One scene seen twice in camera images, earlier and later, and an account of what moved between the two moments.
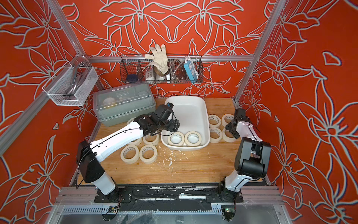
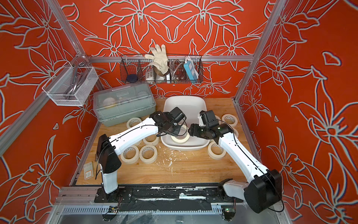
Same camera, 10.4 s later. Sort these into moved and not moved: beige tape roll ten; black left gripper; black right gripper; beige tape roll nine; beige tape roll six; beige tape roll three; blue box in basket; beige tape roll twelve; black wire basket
Moved: black right gripper; beige tape roll six; beige tape roll twelve
Not moved: beige tape roll three; blue box in basket; black left gripper; beige tape roll ten; black wire basket; beige tape roll nine
